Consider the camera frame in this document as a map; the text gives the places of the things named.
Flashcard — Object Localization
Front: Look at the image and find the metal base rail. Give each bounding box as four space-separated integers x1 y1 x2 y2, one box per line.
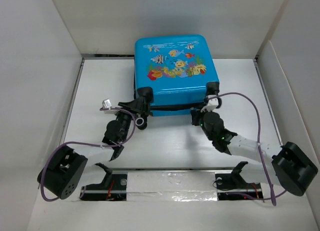
80 170 263 202

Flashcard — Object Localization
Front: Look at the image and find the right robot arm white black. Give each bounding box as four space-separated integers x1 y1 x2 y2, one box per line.
190 109 319 197

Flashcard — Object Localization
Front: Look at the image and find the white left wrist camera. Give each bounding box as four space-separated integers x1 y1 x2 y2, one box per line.
99 99 117 114

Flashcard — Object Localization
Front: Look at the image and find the blue kids suitcase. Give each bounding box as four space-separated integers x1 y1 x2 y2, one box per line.
134 34 220 117

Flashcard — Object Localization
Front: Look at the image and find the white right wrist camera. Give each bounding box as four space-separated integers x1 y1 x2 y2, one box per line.
200 95 222 113

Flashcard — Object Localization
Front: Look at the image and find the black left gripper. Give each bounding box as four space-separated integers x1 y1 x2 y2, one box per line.
113 96 143 142

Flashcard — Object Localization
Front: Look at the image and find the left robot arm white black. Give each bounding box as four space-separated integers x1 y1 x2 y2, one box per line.
37 96 153 202

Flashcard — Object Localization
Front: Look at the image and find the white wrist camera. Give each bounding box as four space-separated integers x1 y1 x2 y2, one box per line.
99 99 117 114
200 95 222 113

